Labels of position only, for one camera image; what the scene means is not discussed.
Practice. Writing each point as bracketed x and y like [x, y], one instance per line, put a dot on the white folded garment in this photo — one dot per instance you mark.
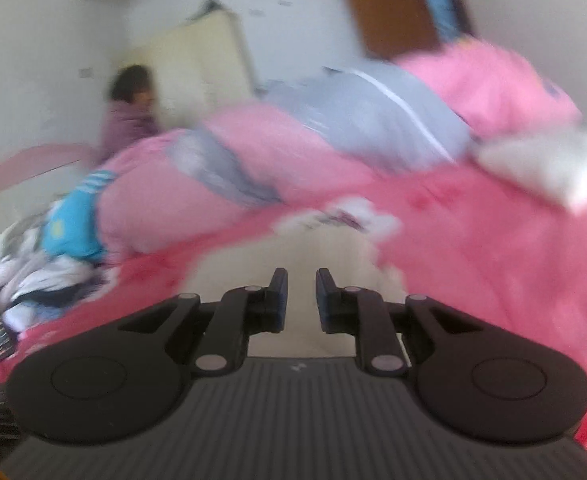
[549, 165]

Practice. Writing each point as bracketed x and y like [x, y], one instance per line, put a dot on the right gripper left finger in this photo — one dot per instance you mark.
[241, 313]

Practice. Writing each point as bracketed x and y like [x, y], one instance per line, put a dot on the beige zip hoodie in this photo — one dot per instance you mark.
[350, 256]

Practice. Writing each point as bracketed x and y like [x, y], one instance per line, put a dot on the blue pillow with stripes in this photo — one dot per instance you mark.
[70, 229]

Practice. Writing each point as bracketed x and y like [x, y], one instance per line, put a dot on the pile of mixed clothes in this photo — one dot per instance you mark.
[35, 287]

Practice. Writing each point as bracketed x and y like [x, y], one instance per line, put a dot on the pink grey floral duvet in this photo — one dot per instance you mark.
[322, 136]

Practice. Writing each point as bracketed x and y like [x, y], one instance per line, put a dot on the brown wooden door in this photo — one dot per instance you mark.
[389, 28]

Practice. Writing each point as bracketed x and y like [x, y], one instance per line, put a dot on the pink white headboard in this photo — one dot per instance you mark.
[40, 159]

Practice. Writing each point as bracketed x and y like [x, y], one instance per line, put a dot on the woman in purple jacket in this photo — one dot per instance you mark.
[129, 115]

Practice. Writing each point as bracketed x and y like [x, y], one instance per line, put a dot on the cream wardrobe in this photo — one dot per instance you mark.
[197, 67]

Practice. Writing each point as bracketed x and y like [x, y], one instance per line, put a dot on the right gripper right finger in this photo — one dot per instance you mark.
[370, 319]

